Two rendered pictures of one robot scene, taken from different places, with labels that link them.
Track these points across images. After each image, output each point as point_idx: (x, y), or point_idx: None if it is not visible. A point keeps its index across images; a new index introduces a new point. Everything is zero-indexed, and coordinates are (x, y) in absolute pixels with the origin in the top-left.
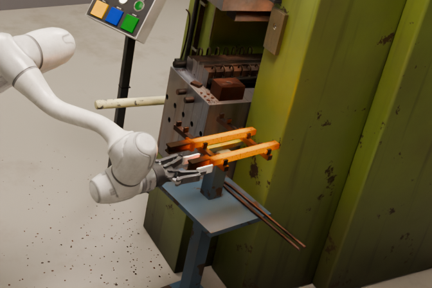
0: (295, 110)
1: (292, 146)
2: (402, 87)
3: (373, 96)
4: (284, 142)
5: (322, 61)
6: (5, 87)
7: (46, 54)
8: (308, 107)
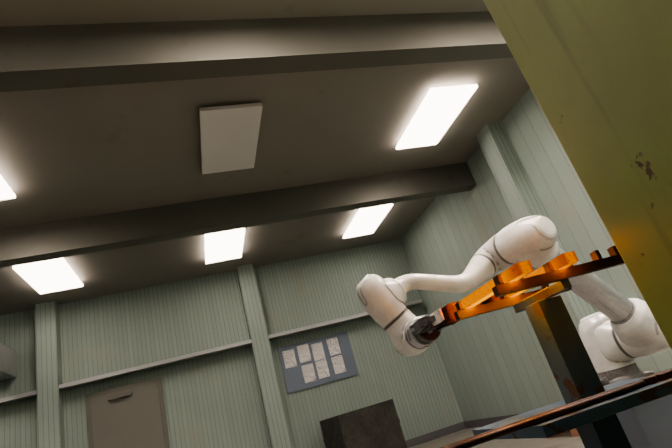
0: (593, 186)
1: (656, 272)
2: None
3: None
4: (631, 266)
5: (553, 67)
6: (574, 291)
7: (498, 242)
8: (609, 164)
